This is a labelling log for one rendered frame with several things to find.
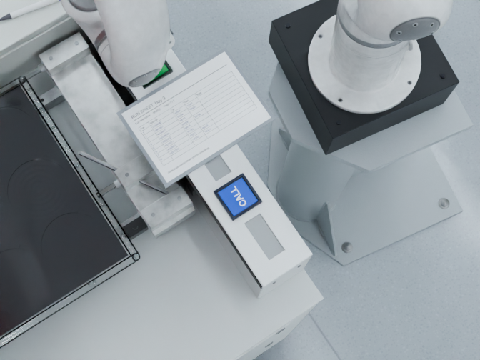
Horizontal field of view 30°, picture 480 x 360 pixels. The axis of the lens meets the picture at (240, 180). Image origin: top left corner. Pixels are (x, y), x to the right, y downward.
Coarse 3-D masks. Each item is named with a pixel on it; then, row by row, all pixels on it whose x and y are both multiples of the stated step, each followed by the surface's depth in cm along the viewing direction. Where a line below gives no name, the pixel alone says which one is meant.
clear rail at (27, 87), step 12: (24, 84) 150; (36, 96) 150; (36, 108) 150; (48, 120) 149; (60, 132) 149; (60, 144) 148; (72, 156) 147; (84, 180) 146; (96, 192) 146; (108, 216) 145; (120, 228) 145; (120, 240) 145; (132, 252) 144
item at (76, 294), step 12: (120, 264) 143; (96, 276) 143; (108, 276) 143; (84, 288) 142; (60, 300) 142; (72, 300) 142; (48, 312) 141; (24, 324) 140; (36, 324) 141; (12, 336) 140; (0, 348) 140
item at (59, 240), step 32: (0, 128) 149; (32, 128) 149; (0, 160) 147; (32, 160) 147; (64, 160) 147; (0, 192) 146; (32, 192) 146; (64, 192) 146; (0, 224) 144; (32, 224) 145; (64, 224) 145; (96, 224) 145; (0, 256) 143; (32, 256) 143; (64, 256) 143; (96, 256) 144; (0, 288) 142; (32, 288) 142; (64, 288) 142; (0, 320) 140
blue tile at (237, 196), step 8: (232, 184) 141; (240, 184) 141; (224, 192) 140; (232, 192) 140; (240, 192) 140; (248, 192) 140; (224, 200) 140; (232, 200) 140; (240, 200) 140; (248, 200) 140; (256, 200) 140; (232, 208) 140; (240, 208) 140
